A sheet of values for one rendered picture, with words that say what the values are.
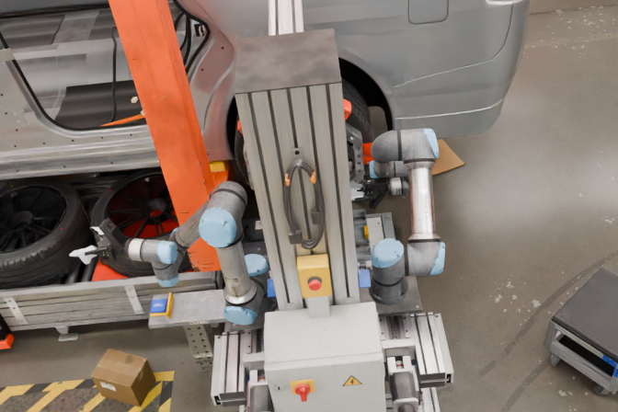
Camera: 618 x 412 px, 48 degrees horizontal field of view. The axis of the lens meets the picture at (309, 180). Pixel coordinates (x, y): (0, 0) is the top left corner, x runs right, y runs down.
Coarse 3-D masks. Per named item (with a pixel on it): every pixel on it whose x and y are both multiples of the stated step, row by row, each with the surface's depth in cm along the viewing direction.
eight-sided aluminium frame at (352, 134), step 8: (352, 128) 315; (352, 136) 313; (360, 136) 316; (360, 144) 316; (360, 152) 319; (360, 160) 322; (248, 168) 323; (360, 168) 325; (248, 176) 326; (352, 176) 330; (360, 176) 328
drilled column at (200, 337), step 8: (184, 328) 321; (192, 328) 321; (200, 328) 321; (208, 328) 329; (192, 336) 325; (200, 336) 325; (208, 336) 327; (192, 344) 329; (200, 344) 329; (208, 344) 329; (192, 352) 333; (200, 352) 334; (208, 352) 334; (200, 360) 338; (208, 360) 338; (200, 368) 342; (208, 368) 342
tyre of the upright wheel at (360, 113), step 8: (344, 80) 328; (344, 88) 321; (352, 88) 328; (344, 96) 316; (352, 96) 322; (360, 96) 333; (352, 104) 318; (360, 104) 325; (352, 112) 314; (360, 112) 319; (368, 112) 334; (352, 120) 317; (360, 120) 317; (368, 120) 325; (360, 128) 320; (368, 128) 321; (240, 136) 321; (368, 136) 323; (240, 144) 324; (240, 152) 327; (240, 160) 330; (240, 168) 334; (352, 168) 337
